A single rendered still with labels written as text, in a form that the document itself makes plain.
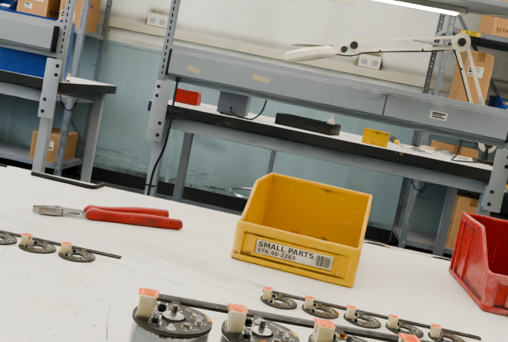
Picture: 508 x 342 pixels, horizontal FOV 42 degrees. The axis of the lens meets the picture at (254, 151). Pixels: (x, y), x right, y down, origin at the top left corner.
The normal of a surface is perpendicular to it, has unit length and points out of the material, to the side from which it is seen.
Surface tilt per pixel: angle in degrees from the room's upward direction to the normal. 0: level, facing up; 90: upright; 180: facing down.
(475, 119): 90
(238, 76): 90
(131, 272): 0
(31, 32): 90
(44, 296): 0
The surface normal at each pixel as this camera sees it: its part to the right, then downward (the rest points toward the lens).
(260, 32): -0.10, 0.08
